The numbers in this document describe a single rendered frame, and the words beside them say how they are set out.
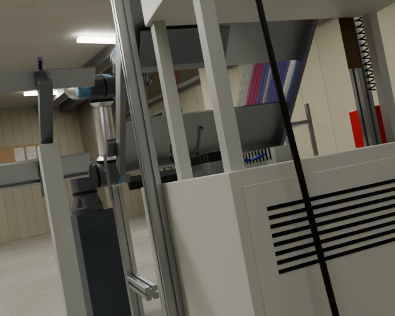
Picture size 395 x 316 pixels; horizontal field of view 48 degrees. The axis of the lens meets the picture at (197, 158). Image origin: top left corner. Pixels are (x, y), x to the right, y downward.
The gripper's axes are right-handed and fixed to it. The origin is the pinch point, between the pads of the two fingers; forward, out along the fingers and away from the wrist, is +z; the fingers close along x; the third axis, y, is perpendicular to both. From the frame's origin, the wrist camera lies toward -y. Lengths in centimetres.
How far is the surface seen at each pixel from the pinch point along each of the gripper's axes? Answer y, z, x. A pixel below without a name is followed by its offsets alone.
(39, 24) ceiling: -49, -478, 7
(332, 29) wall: -46, -325, 346
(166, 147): -25.9, -4.0, 8.9
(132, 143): -22.0, -3.1, -4.4
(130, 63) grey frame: 15.2, 30.0, -12.7
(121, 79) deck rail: 4.7, 7.2, -9.8
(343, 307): -17, 96, 8
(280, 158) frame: -9, 51, 22
